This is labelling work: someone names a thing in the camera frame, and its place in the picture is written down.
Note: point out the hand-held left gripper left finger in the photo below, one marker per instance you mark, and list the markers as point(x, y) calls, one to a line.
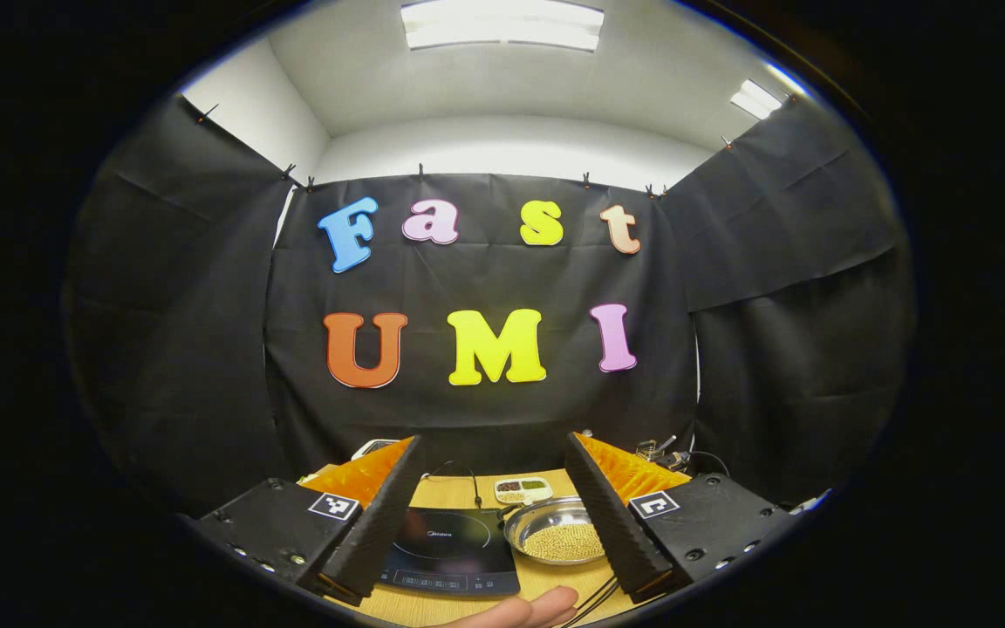
point(380, 523)

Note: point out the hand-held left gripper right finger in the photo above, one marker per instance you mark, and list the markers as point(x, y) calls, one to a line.
point(611, 523)

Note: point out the stainless steel pot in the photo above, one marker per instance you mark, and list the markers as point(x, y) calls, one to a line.
point(546, 515)

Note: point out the black induction cooktop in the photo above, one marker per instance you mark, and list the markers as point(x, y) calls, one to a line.
point(450, 549)

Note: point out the large soybeans heap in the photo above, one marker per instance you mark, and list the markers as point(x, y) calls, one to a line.
point(564, 542)

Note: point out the white toaster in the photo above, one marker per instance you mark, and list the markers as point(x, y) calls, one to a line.
point(373, 448)

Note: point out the metal cutlery holder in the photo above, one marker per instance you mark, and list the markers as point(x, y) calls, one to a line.
point(655, 453)

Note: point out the white divided tray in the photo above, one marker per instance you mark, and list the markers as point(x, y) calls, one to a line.
point(524, 495)

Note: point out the black backdrop cloth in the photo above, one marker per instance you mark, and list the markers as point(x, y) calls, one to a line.
point(485, 410)

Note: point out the small ceiling light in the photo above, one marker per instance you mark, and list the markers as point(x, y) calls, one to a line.
point(755, 98)

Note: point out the long ceiling light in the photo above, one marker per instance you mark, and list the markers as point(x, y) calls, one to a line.
point(502, 24)

